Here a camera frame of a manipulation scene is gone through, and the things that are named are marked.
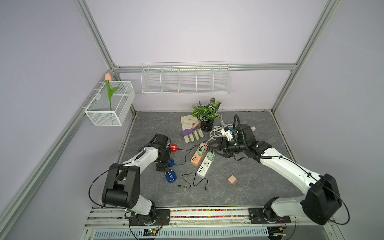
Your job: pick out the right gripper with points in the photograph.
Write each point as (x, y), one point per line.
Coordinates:
(224, 141)

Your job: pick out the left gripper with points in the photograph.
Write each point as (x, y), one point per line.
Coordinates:
(161, 166)

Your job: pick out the blue electric shaver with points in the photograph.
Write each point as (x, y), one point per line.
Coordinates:
(171, 176)
(171, 163)

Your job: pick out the green USB charger cube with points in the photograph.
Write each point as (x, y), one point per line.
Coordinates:
(201, 150)

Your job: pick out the black USB cable spare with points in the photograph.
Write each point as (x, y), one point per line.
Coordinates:
(188, 152)

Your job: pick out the pink charger cube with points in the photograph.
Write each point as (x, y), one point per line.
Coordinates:
(233, 180)

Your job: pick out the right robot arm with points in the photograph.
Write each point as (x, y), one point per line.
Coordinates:
(321, 197)

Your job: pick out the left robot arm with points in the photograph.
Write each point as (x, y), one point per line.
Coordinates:
(122, 185)

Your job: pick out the orange power strip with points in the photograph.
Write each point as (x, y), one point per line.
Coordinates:
(196, 159)

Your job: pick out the white power strip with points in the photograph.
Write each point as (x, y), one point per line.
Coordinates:
(204, 167)

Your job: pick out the potted green plant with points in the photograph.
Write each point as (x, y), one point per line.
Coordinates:
(207, 114)

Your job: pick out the purple pink garden trowel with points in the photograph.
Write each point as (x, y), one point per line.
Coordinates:
(187, 132)

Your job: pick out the artificial pink tulip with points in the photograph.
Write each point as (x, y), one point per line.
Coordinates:
(110, 91)

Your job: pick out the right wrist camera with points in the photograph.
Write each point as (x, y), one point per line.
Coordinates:
(227, 133)

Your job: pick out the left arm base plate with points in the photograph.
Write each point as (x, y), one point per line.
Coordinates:
(156, 217)

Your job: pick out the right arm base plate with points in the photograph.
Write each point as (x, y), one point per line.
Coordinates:
(266, 216)

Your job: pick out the white wire wall shelf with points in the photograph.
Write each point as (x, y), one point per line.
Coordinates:
(186, 78)

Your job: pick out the white mesh wall basket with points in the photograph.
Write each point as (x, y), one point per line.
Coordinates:
(98, 110)

